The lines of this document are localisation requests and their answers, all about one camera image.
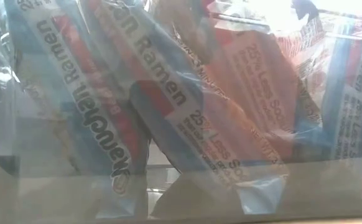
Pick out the blue-trim Maruchan noodle pack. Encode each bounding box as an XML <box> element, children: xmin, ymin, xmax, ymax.
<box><xmin>84</xmin><ymin>0</ymin><xmax>289</xmax><ymax>215</ymax></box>
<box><xmin>5</xmin><ymin>0</ymin><xmax>152</xmax><ymax>218</ymax></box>

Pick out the smoked dark plastic bin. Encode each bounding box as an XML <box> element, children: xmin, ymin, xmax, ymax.
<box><xmin>0</xmin><ymin>0</ymin><xmax>362</xmax><ymax>224</ymax></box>

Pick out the blue yellow Maruchan noodle pack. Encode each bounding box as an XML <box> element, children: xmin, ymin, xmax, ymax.
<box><xmin>320</xmin><ymin>18</ymin><xmax>362</xmax><ymax>162</ymax></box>

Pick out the orange Maruchan noodle pack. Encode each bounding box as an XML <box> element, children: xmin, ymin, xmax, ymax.
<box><xmin>199</xmin><ymin>18</ymin><xmax>323</xmax><ymax>162</ymax></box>

